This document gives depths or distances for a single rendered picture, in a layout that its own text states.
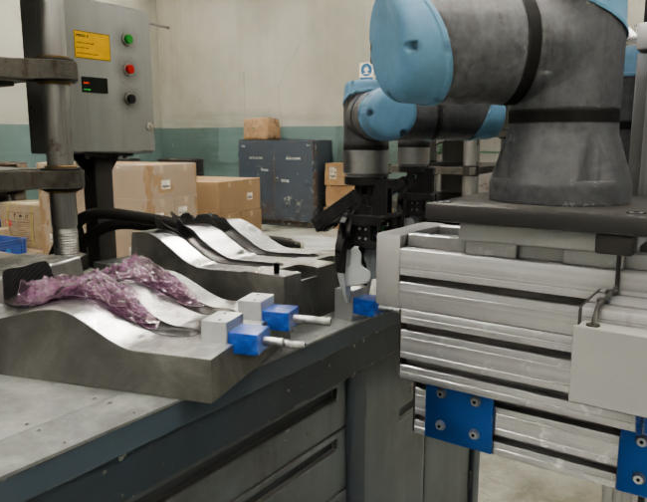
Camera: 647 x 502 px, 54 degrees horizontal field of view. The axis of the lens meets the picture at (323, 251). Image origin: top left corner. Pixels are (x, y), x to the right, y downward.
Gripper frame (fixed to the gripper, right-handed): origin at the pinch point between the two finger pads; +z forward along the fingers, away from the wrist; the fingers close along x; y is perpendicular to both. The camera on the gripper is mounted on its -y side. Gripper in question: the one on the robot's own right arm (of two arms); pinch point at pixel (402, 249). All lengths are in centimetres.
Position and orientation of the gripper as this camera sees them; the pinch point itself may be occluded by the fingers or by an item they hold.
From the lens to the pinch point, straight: 155.5
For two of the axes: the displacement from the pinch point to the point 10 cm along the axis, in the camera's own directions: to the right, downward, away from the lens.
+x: 3.3, -1.6, 9.3
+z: 0.0, 9.9, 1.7
